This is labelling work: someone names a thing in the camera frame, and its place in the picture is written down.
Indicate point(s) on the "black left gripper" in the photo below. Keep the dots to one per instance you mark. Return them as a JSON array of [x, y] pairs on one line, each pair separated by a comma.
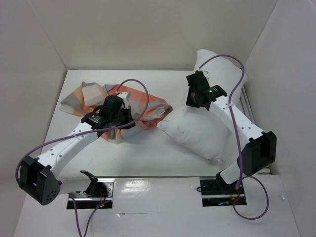
[[127, 111]]

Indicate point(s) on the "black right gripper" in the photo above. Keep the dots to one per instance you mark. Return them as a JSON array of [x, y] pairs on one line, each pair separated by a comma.
[[191, 99]]

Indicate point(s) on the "orange grey checked pillowcase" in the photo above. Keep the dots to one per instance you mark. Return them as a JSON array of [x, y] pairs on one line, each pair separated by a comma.
[[90, 95]]

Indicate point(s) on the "white pillow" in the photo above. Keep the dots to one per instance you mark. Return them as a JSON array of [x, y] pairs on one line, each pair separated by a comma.
[[202, 131]]

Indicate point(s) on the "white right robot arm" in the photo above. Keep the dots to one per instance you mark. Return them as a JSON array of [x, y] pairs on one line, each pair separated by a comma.
[[258, 148]]

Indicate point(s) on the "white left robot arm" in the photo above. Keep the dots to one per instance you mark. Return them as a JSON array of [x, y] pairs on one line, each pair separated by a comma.
[[38, 176]]

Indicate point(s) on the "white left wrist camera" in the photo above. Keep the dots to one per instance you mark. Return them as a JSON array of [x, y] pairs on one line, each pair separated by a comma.
[[124, 95]]

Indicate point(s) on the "aluminium rail frame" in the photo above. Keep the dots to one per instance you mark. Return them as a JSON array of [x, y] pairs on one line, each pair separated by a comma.
[[245, 104]]

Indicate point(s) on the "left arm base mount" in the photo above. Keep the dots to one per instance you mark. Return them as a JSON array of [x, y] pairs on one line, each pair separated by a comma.
[[98, 193]]

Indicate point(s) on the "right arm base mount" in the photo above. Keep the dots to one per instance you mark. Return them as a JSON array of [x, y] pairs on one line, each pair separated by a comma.
[[212, 195]]

